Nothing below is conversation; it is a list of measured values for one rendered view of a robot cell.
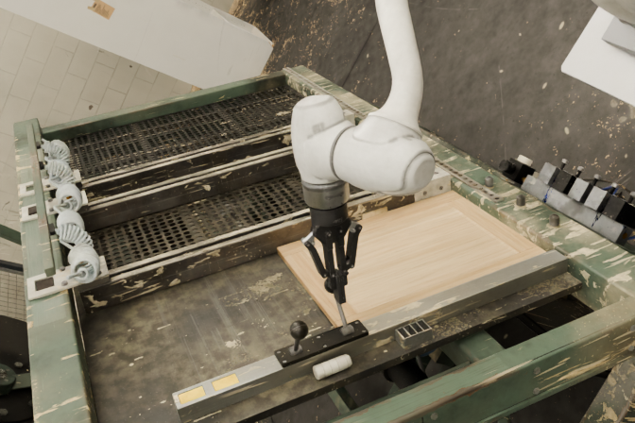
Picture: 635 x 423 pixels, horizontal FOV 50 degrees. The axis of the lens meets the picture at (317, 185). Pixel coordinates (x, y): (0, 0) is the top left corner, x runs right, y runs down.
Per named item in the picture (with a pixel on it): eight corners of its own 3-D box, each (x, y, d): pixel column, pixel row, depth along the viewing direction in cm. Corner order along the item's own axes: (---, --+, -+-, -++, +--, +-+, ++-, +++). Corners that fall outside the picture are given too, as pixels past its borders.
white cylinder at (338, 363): (318, 382, 140) (352, 369, 142) (317, 372, 138) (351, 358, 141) (313, 374, 142) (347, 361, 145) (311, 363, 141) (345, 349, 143)
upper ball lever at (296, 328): (306, 358, 142) (312, 330, 132) (290, 364, 141) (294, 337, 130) (300, 342, 144) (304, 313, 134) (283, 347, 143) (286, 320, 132)
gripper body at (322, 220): (315, 214, 129) (320, 256, 133) (355, 201, 131) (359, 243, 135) (300, 199, 135) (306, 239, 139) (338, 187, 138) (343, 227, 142)
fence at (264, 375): (567, 272, 163) (568, 258, 162) (181, 424, 134) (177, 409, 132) (553, 262, 167) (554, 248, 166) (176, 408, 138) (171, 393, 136)
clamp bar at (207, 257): (454, 197, 203) (452, 122, 192) (41, 334, 166) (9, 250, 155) (437, 185, 211) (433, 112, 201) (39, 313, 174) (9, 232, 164)
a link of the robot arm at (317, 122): (284, 178, 131) (334, 195, 122) (273, 102, 124) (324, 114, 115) (324, 158, 137) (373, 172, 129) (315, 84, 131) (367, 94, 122)
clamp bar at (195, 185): (382, 148, 241) (376, 83, 230) (33, 251, 204) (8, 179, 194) (368, 140, 249) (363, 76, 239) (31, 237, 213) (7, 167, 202)
